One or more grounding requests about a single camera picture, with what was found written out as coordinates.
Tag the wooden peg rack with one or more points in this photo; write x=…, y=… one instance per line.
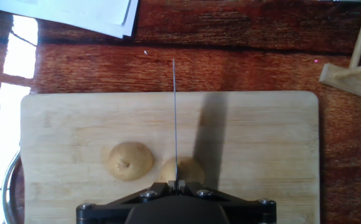
x=351, y=83

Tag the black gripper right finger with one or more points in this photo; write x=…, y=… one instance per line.
x=249, y=213

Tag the small yellow potato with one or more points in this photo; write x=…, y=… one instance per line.
x=191, y=171
x=130, y=161

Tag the bamboo cutting board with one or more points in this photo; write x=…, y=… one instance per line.
x=261, y=146

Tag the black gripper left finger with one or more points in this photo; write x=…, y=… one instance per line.
x=115, y=211

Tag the steel kitchen knife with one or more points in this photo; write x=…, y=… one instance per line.
x=175, y=121

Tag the dark red wooden board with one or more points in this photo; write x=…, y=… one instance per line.
x=230, y=68

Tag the printed paper sheets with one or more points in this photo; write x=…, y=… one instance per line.
x=74, y=12

